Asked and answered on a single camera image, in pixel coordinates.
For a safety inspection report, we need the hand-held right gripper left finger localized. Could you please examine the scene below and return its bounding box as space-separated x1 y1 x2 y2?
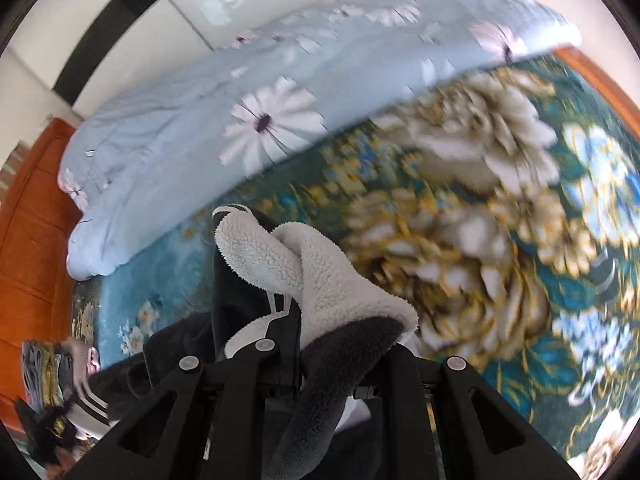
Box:
65 338 302 480

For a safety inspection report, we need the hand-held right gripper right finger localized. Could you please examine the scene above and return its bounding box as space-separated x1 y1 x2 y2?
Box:
350 342 573 480

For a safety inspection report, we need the black fleece-lined garment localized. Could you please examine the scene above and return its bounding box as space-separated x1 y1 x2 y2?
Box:
70 204 420 480

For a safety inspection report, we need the person's left hand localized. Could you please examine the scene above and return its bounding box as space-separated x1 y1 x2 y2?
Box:
62 336 101 378

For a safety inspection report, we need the wooden headboard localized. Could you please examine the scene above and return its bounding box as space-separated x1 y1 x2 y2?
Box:
0 117 83 411

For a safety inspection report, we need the green floral blanket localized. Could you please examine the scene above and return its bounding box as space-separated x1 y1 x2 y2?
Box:
70 52 640 476

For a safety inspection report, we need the light blue floral duvet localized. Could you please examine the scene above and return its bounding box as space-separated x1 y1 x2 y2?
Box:
57 0 583 281

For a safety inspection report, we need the white glossy wardrobe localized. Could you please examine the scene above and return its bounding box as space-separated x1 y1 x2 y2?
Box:
0 0 381 126

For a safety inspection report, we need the wooden bed footboard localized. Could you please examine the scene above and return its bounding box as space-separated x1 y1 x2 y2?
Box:
552 46 640 128

